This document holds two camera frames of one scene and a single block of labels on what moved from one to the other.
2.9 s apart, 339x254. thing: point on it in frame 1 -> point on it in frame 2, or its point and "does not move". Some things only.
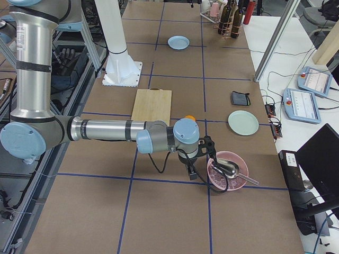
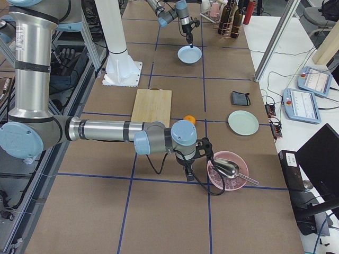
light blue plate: (178, 42) -> (189, 55)
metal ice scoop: (231, 170) does not move
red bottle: (250, 10) does not move
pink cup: (214, 9) does not move
